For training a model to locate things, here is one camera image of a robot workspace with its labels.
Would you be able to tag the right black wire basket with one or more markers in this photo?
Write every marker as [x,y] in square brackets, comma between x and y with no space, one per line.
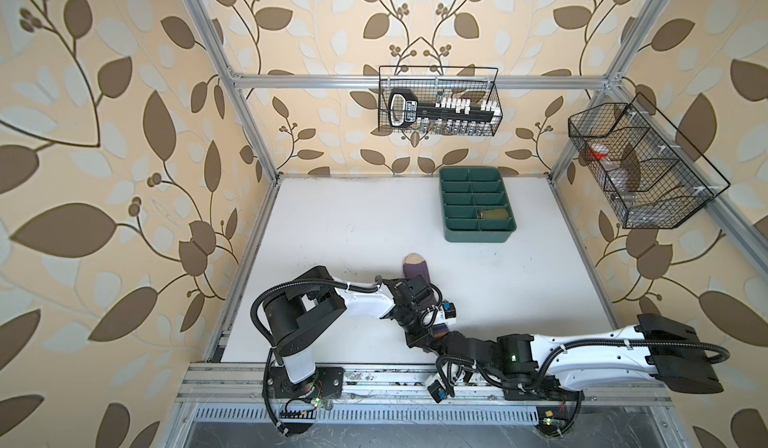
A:
[661,176]

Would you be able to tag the green plastic divided tray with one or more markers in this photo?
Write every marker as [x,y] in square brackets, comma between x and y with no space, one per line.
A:
[464,190]

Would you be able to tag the red capped clear container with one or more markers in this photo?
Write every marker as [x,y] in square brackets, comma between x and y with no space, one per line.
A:
[599,153]

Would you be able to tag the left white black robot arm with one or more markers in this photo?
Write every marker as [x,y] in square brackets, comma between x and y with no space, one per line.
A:
[291,316]

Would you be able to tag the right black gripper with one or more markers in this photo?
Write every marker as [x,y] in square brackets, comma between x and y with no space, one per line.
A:
[444,342]

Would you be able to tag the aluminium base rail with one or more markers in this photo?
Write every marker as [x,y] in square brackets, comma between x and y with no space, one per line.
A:
[386,383]

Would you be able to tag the purple striped sock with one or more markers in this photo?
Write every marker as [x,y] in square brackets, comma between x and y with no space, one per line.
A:
[415,265]

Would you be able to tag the green striped sock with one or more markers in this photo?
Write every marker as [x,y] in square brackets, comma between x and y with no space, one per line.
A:
[498,213]

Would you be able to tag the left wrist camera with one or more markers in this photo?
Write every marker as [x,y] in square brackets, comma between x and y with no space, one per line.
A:
[446,313]

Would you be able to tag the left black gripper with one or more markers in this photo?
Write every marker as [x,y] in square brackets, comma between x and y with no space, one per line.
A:
[420,341]

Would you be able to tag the back black wire basket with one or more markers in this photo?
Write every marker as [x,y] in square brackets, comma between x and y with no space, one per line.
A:
[474,82]

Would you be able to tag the black wire basket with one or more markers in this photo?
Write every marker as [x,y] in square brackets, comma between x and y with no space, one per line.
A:
[474,82]
[661,176]

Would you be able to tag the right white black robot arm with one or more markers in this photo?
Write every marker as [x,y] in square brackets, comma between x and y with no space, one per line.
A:
[559,369]

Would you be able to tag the black socket set holder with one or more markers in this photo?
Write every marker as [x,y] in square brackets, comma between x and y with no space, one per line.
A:
[404,110]

